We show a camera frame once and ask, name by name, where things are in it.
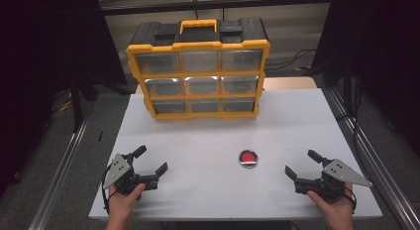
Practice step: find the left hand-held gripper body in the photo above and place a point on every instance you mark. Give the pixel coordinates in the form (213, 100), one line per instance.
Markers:
(119, 169)

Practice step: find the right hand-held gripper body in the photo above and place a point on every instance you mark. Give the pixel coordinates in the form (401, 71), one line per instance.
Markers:
(340, 172)

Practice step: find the round red compact case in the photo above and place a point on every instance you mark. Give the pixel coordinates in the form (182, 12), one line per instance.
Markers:
(248, 156)

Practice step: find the clear plastic drawer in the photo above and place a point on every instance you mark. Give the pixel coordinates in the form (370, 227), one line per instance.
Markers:
(239, 85)

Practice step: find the yellow and black organizer case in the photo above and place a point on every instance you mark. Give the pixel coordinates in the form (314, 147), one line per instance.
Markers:
(165, 31)

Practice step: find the person's left hand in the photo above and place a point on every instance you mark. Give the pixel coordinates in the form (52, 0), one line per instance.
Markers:
(124, 203)

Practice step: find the person's right hand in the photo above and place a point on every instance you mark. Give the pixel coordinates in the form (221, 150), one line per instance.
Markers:
(335, 208)

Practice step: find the grid of clear drawers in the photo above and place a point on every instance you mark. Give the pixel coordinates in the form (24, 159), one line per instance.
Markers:
(198, 60)

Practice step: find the black curtain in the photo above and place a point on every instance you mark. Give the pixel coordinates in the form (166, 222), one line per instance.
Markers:
(39, 58)
(379, 51)

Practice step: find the black horizontal bar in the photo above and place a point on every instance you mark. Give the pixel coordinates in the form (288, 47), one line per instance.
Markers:
(158, 7)

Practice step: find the metal floor rail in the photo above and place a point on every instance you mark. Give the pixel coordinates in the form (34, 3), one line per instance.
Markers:
(59, 177)
(379, 170)

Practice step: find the black stand post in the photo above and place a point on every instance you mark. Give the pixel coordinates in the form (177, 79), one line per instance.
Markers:
(76, 104)

